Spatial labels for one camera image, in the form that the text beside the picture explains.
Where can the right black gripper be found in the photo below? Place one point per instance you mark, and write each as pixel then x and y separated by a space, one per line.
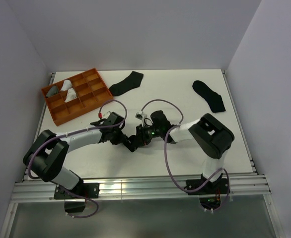
pixel 141 133

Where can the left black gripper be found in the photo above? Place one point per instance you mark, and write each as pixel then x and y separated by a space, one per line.
pixel 119 139

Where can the black sock with white stripes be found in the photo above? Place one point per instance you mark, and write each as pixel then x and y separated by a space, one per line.
pixel 133 142

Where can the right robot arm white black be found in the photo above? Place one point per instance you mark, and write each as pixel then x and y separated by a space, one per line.
pixel 211 135

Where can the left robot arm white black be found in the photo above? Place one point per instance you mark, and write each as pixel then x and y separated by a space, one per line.
pixel 47 154

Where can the orange compartment tray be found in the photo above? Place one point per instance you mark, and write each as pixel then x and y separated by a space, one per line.
pixel 91 92

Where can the lower white rolled sock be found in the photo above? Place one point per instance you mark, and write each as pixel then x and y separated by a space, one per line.
pixel 71 95

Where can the white rolled sock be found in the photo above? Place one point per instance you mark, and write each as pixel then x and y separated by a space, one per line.
pixel 71 95
pixel 66 85

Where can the black sock top centre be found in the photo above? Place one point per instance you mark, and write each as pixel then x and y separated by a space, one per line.
pixel 131 82

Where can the black sock top right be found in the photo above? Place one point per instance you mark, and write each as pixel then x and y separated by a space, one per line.
pixel 213 99

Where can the upper white rolled sock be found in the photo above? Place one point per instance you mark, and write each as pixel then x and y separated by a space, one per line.
pixel 66 85

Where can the grey rolled sock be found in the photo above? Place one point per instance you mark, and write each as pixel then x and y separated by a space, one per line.
pixel 52 91

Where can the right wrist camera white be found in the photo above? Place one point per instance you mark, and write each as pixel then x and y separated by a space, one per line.
pixel 140 115

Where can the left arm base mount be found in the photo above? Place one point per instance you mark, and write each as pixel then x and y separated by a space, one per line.
pixel 78 198

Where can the aluminium frame rail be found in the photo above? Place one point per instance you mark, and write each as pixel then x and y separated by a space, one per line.
pixel 137 198

